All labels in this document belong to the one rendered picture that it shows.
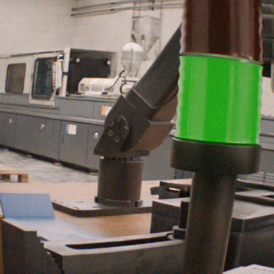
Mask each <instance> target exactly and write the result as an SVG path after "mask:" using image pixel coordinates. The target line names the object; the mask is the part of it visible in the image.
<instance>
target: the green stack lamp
mask: <svg viewBox="0 0 274 274"><path fill-rule="evenodd" d="M179 58H180V65H179V73H180V78H179V81H178V85H179V91H178V93H177V100H178V104H177V105H178V106H177V107H176V112H177V119H176V121H175V124H176V128H177V130H176V134H174V136H176V137H180V138H188V139H197V140H204V141H217V142H226V143H245V144H258V143H260V141H259V134H260V132H261V129H260V121H261V108H262V107H261V106H262V101H261V97H262V86H261V85H262V80H263V77H262V69H263V66H261V65H256V64H252V63H246V62H242V61H235V60H228V59H220V58H212V57H199V56H179Z"/></svg>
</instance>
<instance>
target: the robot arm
mask: <svg viewBox="0 0 274 274"><path fill-rule="evenodd" d="M181 26H182V22H181V23H180V24H179V26H178V28H177V29H176V30H175V33H173V35H172V36H171V38H170V39H169V40H168V42H167V43H166V45H165V46H164V47H163V49H162V50H161V52H160V54H159V55H158V56H157V58H156V59H154V61H153V63H152V64H151V65H150V67H149V68H148V70H147V72H146V73H145V74H144V75H143V77H141V78H140V79H139V80H138V81H137V82H136V83H135V84H134V85H133V86H132V87H131V88H130V90H129V91H128V93H127V94H120V96H119V97H118V99H117V101H116V102H115V103H114V105H113V106H112V107H111V110H110V111H109V113H108V114H107V115H106V117H105V120H104V123H103V133H102V135H101V137H100V139H98V141H97V143H96V145H95V147H94V151H93V155H100V156H103V157H100V159H99V168H98V186H97V194H95V195H94V200H93V199H85V200H62V201H58V200H53V201H51V203H52V206H53V209H56V210H59V211H60V212H63V213H66V214H69V215H73V216H75V217H100V216H109V215H133V214H142V213H151V208H152V200H158V198H156V197H155V196H153V197H141V190H142V180H143V163H144V160H139V157H143V156H150V152H151V150H155V149H156V148H158V147H160V146H161V145H162V143H163V142H164V140H165V139H166V138H167V137H168V135H169V134H170V132H171V130H172V129H173V128H174V126H176V124H175V122H174V121H173V119H172V118H173V117H174V115H175V114H176V113H177V112H176V107H177V106H178V105H177V104H178V100H177V93H178V91H179V85H178V81H179V78H180V73H179V65H180V58H179V56H186V55H182V54H180V51H181V48H182V46H180V39H181V37H182V31H181V30H180V29H181Z"/></svg>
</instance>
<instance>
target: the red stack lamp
mask: <svg viewBox="0 0 274 274"><path fill-rule="evenodd" d="M262 6H263V5H262V3H261V0H183V3H182V11H183V13H182V16H181V17H182V26H181V29H180V30H181V31H182V37H181V39H180V46H182V48H181V51H180V54H182V55H186V56H199V57H212V58H220V59H228V60H235V61H242V62H246V63H252V64H263V60H262V55H263V48H262V43H263V37H262V31H263V27H262V17H263V16H262V12H261V10H262Z"/></svg>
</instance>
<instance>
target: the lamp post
mask: <svg viewBox="0 0 274 274"><path fill-rule="evenodd" d="M260 159H261V145H260V144H245V143H226V142H217V141H204V140H197V139H188V138H180V137H174V138H172V140H171V154H170V163H169V164H170V166H171V167H172V168H174V169H178V170H181V171H188V172H190V171H191V172H192V180H191V195H190V202H189V210H188V218H187V229H186V233H185V244H184V248H183V258H182V267H181V271H180V274H223V270H224V264H225V257H226V251H227V247H228V239H229V231H230V230H231V220H232V210H233V209H234V197H235V189H236V181H237V175H242V174H256V173H258V172H259V167H260Z"/></svg>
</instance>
